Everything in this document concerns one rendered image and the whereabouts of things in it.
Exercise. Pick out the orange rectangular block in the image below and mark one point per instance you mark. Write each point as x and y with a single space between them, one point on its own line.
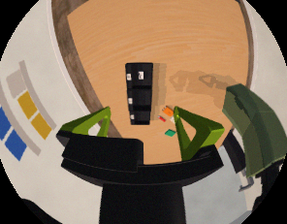
168 111

